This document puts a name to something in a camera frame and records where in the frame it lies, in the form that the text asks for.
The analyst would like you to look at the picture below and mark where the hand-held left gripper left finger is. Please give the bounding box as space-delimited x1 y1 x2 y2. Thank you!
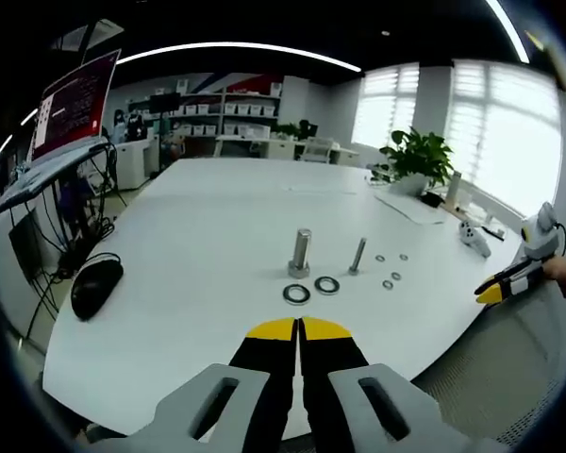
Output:
90 317 297 453

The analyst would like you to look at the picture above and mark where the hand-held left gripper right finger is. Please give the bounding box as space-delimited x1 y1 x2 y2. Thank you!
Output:
297 317 510 453

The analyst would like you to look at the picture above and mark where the slim threaded stud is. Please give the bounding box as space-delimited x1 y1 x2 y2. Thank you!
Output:
348 238 369 277

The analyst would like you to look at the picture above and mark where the large threaded stud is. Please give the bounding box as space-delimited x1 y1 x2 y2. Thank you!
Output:
287 227 313 280

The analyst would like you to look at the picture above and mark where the white game controller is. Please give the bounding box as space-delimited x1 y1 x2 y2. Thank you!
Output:
458 220 493 259

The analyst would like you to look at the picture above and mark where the white bottle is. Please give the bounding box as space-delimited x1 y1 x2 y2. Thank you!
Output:
446 170 463 209

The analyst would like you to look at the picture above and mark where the potted green plant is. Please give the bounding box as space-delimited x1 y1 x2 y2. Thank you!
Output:
378 126 456 197

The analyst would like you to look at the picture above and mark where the black computer mouse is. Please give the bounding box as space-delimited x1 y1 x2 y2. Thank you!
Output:
70 258 125 322

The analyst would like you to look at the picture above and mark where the white office chair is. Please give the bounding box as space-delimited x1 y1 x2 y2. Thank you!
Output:
301 136 334 164

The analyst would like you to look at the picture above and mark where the white storage shelf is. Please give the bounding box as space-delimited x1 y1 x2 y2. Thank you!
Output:
174 80 284 143

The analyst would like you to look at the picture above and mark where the open laptop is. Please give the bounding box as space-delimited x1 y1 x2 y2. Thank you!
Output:
0 47 123 199

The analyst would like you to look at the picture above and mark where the bundle of black cables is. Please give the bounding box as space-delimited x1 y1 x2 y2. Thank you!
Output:
8 141 128 341

